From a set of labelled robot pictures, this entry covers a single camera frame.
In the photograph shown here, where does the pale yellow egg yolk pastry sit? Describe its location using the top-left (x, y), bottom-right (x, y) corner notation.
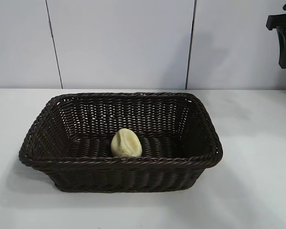
top-left (111, 128), bottom-right (143, 157)

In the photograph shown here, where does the dark brown woven basket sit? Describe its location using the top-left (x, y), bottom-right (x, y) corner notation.
top-left (18, 92), bottom-right (224, 193)

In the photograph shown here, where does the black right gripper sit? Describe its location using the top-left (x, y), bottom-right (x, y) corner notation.
top-left (266, 13), bottom-right (286, 70)

